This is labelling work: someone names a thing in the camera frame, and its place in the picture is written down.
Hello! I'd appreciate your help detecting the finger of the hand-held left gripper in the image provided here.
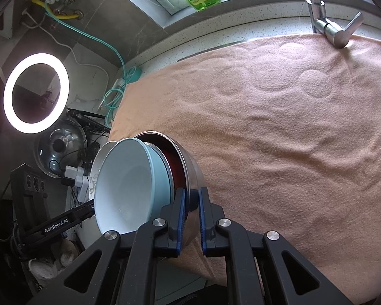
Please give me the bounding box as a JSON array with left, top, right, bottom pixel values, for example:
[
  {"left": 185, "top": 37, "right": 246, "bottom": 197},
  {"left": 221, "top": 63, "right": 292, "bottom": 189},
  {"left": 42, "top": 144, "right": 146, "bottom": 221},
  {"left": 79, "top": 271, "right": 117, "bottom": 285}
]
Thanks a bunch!
[{"left": 21, "top": 199, "right": 97, "bottom": 245}]

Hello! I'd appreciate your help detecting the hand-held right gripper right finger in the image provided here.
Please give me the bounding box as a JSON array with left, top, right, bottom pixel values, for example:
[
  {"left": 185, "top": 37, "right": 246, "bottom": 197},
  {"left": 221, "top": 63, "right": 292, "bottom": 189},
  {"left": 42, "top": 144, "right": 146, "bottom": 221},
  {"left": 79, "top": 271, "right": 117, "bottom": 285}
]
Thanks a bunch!
[{"left": 199, "top": 187, "right": 354, "bottom": 305}]

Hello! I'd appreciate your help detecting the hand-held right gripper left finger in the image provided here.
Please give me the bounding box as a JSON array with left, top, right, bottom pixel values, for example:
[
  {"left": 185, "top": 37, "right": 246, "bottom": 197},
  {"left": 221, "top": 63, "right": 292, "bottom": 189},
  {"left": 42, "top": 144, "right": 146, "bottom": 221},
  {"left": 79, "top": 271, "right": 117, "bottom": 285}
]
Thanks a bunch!
[{"left": 25, "top": 187, "right": 187, "bottom": 305}]

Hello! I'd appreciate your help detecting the large steel bowl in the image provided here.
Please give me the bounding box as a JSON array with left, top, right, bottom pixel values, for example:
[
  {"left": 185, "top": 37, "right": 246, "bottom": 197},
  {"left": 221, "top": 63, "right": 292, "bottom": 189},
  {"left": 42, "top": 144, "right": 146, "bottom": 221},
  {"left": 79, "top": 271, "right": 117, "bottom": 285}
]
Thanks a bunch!
[{"left": 133, "top": 130, "right": 207, "bottom": 250}]

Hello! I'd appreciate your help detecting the small red steel bowl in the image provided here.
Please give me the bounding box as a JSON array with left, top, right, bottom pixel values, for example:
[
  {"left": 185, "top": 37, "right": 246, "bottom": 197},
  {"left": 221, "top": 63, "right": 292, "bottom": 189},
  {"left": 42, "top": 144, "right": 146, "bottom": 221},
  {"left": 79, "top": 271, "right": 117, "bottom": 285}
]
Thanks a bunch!
[{"left": 160, "top": 146, "right": 186, "bottom": 197}]

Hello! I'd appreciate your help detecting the light blue bowl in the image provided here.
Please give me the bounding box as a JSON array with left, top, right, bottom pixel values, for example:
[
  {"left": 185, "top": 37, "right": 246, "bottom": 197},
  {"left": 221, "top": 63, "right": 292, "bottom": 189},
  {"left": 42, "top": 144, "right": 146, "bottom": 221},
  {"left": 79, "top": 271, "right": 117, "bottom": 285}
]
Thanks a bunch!
[{"left": 93, "top": 137, "right": 173, "bottom": 234}]

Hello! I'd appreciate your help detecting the white grey leaf plate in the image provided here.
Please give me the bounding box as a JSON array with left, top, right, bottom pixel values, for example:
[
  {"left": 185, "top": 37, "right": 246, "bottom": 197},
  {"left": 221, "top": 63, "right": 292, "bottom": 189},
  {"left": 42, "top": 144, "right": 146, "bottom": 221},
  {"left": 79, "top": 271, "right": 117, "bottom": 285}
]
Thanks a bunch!
[{"left": 88, "top": 140, "right": 119, "bottom": 199}]

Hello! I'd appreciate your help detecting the person's left hand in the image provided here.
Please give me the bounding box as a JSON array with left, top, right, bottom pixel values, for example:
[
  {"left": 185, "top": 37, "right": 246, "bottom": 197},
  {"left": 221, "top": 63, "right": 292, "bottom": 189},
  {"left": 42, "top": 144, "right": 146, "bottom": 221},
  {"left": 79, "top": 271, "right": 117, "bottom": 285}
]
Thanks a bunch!
[{"left": 28, "top": 238, "right": 83, "bottom": 288}]

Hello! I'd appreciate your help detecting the white plug adapter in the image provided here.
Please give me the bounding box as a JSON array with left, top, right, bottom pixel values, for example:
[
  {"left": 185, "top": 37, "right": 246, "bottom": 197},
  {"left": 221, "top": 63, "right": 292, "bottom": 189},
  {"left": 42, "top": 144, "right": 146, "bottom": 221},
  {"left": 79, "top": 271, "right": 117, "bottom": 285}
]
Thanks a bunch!
[{"left": 62, "top": 165, "right": 91, "bottom": 188}]

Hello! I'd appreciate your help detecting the black tripod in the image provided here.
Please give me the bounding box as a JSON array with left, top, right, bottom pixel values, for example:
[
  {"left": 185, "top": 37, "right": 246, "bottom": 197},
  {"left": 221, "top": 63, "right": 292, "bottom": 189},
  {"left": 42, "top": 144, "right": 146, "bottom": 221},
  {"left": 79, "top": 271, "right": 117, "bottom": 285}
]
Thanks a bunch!
[{"left": 67, "top": 108, "right": 112, "bottom": 132}]

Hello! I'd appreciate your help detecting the peach cloth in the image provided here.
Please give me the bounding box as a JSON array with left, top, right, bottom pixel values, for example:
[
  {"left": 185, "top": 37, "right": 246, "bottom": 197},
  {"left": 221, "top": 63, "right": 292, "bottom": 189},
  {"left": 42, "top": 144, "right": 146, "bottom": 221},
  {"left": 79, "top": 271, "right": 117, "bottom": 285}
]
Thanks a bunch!
[{"left": 109, "top": 33, "right": 381, "bottom": 305}]

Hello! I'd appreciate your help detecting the yellow pipe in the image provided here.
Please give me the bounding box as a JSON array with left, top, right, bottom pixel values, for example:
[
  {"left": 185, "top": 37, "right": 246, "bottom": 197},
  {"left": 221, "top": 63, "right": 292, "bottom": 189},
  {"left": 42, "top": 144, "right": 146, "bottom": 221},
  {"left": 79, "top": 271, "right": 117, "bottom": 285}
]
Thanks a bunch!
[{"left": 32, "top": 0, "right": 83, "bottom": 20}]

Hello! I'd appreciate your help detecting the chrome faucet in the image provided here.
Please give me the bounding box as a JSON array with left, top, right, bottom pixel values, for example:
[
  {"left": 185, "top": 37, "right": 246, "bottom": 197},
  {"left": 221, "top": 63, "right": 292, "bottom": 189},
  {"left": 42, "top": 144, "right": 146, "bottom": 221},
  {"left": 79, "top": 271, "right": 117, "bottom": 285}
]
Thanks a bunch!
[{"left": 301, "top": 0, "right": 366, "bottom": 49}]

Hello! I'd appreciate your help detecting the white ring light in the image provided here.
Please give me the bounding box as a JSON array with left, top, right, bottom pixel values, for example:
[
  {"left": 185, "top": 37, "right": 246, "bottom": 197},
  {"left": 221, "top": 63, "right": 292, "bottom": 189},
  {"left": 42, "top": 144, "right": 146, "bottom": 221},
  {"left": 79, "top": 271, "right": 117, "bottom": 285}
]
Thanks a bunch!
[{"left": 3, "top": 53, "right": 70, "bottom": 134}]

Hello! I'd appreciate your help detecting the teal hose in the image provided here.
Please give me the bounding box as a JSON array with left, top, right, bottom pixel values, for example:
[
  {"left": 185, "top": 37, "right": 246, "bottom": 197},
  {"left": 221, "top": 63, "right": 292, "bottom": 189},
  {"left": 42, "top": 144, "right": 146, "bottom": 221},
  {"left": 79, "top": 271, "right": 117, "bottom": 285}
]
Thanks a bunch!
[{"left": 46, "top": 3, "right": 137, "bottom": 124}]

